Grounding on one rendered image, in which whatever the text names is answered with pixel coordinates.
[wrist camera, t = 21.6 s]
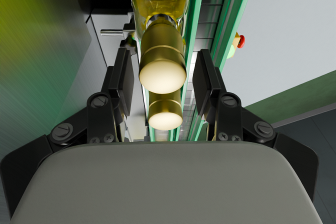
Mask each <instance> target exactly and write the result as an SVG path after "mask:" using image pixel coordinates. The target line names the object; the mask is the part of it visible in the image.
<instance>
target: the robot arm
mask: <svg viewBox="0 0 336 224"><path fill-rule="evenodd" d="M134 82H135V77H134V71H133V65H132V59H131V52H130V50H127V48H118V51H117V55H116V59H115V63H114V66H108V68H107V71H106V74H105V78H104V81H103V85H102V88H101V91H100V92H96V93H94V94H92V95H91V96H90V97H89V98H88V99H87V103H86V107H85V108H83V109H81V110H80V111H78V112H77V113H75V114H73V115H72V116H70V117H69V118H67V119H65V120H64V121H62V122H61V123H59V124H57V125H56V126H55V127H54V128H53V129H52V130H51V132H50V134H48V135H46V134H44V135H42V136H40V137H38V138H36V139H35V140H33V141H31V142H29V143H27V144H25V145H23V146H21V147H19V148H17V149H16V150H14V151H12V152H10V153H9V154H7V155H6V156H5V157H4V158H3V159H2V160H1V162H0V177H1V181H2V186H3V191H4V196H5V200H6V205H7V210H8V215H9V219H10V223H9V224H323V223H322V221H321V219H320V217H319V215H318V213H317V211H316V209H315V207H314V201H315V193H316V186H317V179H318V171H319V164H320V159H319V156H318V154H317V153H316V152H315V151H314V150H313V149H311V148H310V147H308V146H306V145H305V144H303V143H301V142H299V141H297V140H295V139H293V138H291V137H289V136H287V135H285V134H283V133H282V132H280V131H278V132H276V131H275V130H274V128H273V127H272V126H271V124H269V123H268V122H266V121H265V120H263V119H262V118H260V117H258V116H257V115H255V114H254V113H252V112H250V111H249V110H247V109H245V108H244V107H242V102H241V99H240V98H239V97H238V96H237V95H236V94H234V93H232V92H227V89H226V87H225V84H224V81H223V78H222V75H221V72H220V69H219V67H218V66H214V63H213V60H212V57H211V54H210V51H209V49H200V51H197V56H196V60H195V65H194V70H193V75H192V85H193V90H194V96H195V102H196V107H197V113H198V116H200V117H201V120H205V121H206V122H208V124H207V134H206V141H141V142H123V138H122V132H121V125H120V124H121V123H122V122H123V121H126V120H127V117H129V116H130V112H131V104H132V97H133V89H134Z"/></svg>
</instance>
